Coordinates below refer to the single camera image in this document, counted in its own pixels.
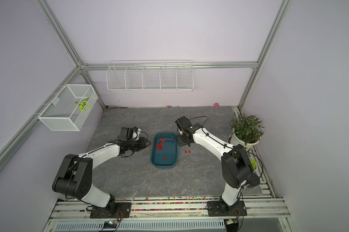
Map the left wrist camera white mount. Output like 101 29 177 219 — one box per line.
117 127 141 142

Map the green item in basket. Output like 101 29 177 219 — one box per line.
75 97 90 112

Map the white wire wall shelf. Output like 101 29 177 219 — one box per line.
106 60 194 92

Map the white mesh wall basket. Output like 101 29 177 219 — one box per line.
38 84 98 131

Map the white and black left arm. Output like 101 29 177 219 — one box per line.
52 137 151 210

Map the white plant pot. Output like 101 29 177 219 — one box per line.
228 133 261 151

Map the aluminium rail bed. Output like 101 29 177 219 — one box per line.
44 193 297 232

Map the teal plastic storage box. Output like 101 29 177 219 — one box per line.
151 132 178 169

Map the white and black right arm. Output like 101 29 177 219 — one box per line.
177 124 260 208

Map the small green plant pot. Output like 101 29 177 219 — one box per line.
250 158 258 172

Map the white ventilation grille strip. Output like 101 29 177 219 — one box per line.
53 219 226 232

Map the green potted plant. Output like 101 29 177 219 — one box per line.
231 113 265 143

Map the green circuit board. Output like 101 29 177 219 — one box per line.
103 221 118 229

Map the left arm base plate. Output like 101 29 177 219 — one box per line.
89 202 132 219

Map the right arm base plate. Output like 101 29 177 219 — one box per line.
205 201 248 217

